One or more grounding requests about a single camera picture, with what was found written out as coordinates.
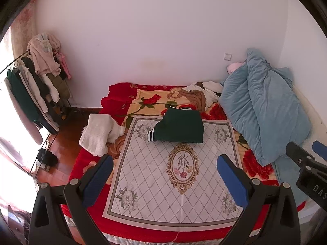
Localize pink hanging toy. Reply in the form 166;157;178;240
57;52;71;81

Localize olive coat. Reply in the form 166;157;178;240
47;73;71;100

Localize dark green hanging garment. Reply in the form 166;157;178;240
6;69;39;123

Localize black hanging garment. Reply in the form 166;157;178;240
22;56;52;100

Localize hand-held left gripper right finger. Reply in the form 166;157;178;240
217;154;301;245

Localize green varsity jacket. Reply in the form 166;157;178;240
147;107;204;144

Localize pink oval board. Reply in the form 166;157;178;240
14;99;43;145

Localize white and brown clothes pile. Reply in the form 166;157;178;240
183;81;224;108

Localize brown garment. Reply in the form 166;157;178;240
179;89;207;113

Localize black shoes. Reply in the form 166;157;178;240
36;148;59;166

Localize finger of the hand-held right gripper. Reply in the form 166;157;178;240
312;140;327;162
285;141;324;171

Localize pink plush pillow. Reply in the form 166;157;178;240
227;62;247;74

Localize white hanging garment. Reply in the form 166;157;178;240
18;65;60;113

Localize floral curtain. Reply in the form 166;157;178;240
10;2;37;59

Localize pink fluffy robe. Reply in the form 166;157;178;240
27;33;63;76

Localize black clothes rack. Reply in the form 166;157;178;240
0;51;74;182

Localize light blue quilt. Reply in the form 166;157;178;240
219;47;313;203

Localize white fluffy cloth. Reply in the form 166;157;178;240
79;114;126;157

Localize bed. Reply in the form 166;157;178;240
60;82;327;245

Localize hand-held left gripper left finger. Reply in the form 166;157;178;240
29;154;114;245

